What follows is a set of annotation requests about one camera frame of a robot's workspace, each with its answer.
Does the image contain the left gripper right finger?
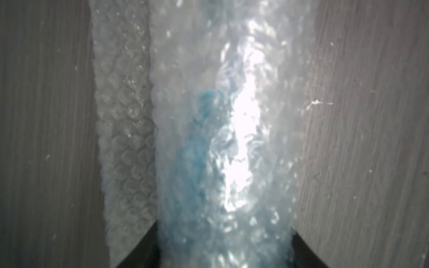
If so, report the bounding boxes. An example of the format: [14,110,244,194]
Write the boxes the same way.
[292,232,328,268]

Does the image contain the blue liquid bottle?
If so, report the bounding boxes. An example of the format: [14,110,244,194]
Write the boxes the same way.
[159,90,275,268]

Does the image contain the clear bubble wrap sheet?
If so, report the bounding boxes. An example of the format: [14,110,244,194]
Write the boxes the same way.
[89,1,317,268]

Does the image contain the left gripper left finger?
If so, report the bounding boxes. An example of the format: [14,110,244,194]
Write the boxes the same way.
[116,221,160,268]

